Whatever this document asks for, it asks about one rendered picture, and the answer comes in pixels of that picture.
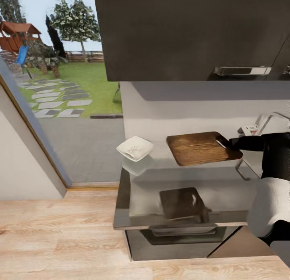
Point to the cabinet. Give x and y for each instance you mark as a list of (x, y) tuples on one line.
[(195, 40)]

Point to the bowl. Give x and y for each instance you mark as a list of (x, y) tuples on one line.
[(143, 148)]

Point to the cutting board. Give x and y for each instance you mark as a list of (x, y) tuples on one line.
[(201, 148)]

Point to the dishwasher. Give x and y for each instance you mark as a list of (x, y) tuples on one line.
[(176, 243)]

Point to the drop in sink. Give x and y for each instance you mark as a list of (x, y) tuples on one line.
[(254, 158)]

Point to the fixed window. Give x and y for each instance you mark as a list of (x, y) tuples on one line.
[(52, 68)]

